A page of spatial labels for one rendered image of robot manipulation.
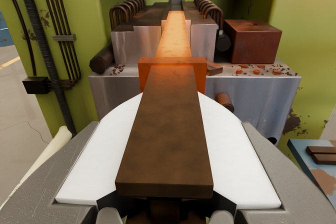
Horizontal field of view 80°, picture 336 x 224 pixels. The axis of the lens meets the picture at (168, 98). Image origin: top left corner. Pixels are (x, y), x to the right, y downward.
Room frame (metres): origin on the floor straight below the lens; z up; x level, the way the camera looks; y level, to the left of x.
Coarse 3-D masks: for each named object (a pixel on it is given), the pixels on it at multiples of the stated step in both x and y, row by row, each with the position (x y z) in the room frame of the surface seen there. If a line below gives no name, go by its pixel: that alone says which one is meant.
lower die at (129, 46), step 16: (144, 16) 0.50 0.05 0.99; (160, 16) 0.49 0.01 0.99; (192, 16) 0.47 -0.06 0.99; (208, 16) 0.47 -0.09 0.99; (112, 32) 0.39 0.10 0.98; (128, 32) 0.39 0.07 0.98; (144, 32) 0.39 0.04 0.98; (160, 32) 0.39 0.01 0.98; (192, 32) 0.39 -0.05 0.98; (208, 32) 0.39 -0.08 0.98; (128, 48) 0.39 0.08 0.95; (144, 48) 0.39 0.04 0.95; (192, 48) 0.39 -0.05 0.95; (208, 48) 0.39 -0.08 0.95
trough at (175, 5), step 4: (172, 0) 0.79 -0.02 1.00; (176, 0) 0.79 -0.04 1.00; (180, 0) 0.79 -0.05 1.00; (172, 4) 0.76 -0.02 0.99; (176, 4) 0.76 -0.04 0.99; (180, 4) 0.76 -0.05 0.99; (172, 8) 0.66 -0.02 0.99; (176, 8) 0.66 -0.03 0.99; (180, 8) 0.66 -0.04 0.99; (168, 12) 0.49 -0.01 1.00; (184, 16) 0.42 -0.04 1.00
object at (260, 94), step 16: (112, 64) 0.39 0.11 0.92; (128, 64) 0.39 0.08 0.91; (224, 64) 0.38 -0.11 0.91; (240, 64) 0.38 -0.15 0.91; (256, 64) 0.38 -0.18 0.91; (96, 80) 0.34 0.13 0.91; (112, 80) 0.33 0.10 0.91; (128, 80) 0.33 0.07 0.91; (208, 80) 0.33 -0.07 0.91; (224, 80) 0.32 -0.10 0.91; (240, 80) 0.32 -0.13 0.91; (256, 80) 0.32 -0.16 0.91; (272, 80) 0.32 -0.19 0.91; (288, 80) 0.32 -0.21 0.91; (96, 96) 0.34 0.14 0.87; (112, 96) 0.33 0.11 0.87; (128, 96) 0.33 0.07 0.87; (208, 96) 0.33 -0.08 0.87; (240, 96) 0.32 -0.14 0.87; (256, 96) 0.32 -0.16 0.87; (272, 96) 0.32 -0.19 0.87; (288, 96) 0.32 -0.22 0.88; (240, 112) 0.32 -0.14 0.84; (256, 112) 0.32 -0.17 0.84; (272, 112) 0.32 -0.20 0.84; (288, 112) 0.32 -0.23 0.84; (256, 128) 0.32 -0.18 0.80; (272, 128) 0.32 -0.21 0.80
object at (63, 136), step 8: (64, 128) 0.53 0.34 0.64; (56, 136) 0.49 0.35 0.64; (64, 136) 0.49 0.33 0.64; (48, 144) 0.45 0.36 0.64; (56, 144) 0.45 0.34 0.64; (64, 144) 0.47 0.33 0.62; (48, 152) 0.42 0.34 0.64; (40, 160) 0.39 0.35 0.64; (32, 168) 0.36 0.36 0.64; (24, 176) 0.34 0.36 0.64; (0, 208) 0.26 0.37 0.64
